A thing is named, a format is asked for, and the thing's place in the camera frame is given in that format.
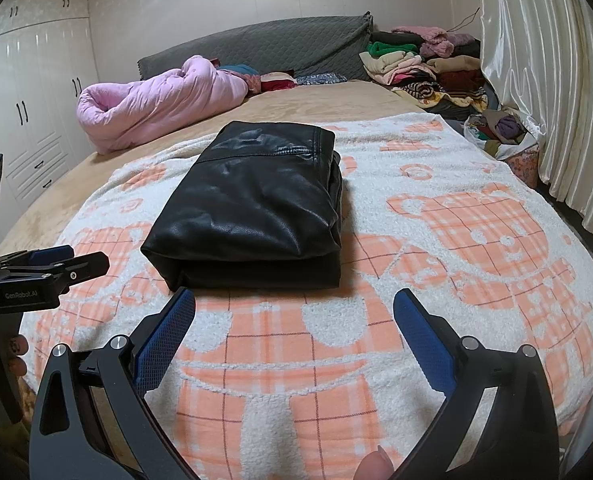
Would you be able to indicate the white wardrobe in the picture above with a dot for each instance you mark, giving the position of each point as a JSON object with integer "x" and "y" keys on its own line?
{"x": 31, "y": 85}

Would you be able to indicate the floral box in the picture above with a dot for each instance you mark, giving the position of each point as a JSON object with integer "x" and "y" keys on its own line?
{"x": 523, "y": 167}

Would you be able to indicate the pile of folded clothes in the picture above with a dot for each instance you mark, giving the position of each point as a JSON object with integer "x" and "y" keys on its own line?
{"x": 426, "y": 70}

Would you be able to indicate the grey quilted headboard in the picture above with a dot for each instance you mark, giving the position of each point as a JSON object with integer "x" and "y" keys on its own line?
{"x": 286, "y": 45}

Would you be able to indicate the bag of clothes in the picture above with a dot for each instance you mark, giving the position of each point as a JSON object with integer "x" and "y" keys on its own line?
{"x": 501, "y": 130}

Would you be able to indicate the person's left hand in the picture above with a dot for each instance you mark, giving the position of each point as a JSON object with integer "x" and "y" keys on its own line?
{"x": 19, "y": 352}

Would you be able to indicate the teal cloth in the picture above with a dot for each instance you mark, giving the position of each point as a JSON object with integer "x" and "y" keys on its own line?
{"x": 239, "y": 71}

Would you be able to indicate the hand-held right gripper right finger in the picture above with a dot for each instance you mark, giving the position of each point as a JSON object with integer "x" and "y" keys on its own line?
{"x": 421, "y": 330}

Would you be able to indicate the bear printed blanket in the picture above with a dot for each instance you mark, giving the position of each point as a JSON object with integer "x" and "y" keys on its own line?
{"x": 426, "y": 260}

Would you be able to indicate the person's right hand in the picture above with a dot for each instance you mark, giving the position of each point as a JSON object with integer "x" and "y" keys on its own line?
{"x": 379, "y": 465}

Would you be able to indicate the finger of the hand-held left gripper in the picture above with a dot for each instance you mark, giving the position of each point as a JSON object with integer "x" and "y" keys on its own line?
{"x": 84, "y": 266}
{"x": 44, "y": 255}

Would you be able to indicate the cream satin curtain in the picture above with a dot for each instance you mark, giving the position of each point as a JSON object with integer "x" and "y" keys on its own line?
{"x": 551, "y": 85}

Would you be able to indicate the blue patterned cloth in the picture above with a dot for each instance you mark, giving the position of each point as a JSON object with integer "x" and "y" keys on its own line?
{"x": 321, "y": 79}

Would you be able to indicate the red folded cloth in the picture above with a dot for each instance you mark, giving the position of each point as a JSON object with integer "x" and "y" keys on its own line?
{"x": 279, "y": 82}

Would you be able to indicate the beige bed sheet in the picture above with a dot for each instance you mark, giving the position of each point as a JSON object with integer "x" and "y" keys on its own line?
{"x": 301, "y": 102}

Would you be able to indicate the black leather jacket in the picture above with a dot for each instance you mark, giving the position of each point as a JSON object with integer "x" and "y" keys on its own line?
{"x": 251, "y": 220}

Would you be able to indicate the pink quilt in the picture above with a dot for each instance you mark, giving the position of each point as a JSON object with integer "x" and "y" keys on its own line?
{"x": 151, "y": 100}

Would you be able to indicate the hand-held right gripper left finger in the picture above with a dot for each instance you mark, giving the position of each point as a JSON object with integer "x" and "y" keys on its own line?
{"x": 169, "y": 327}

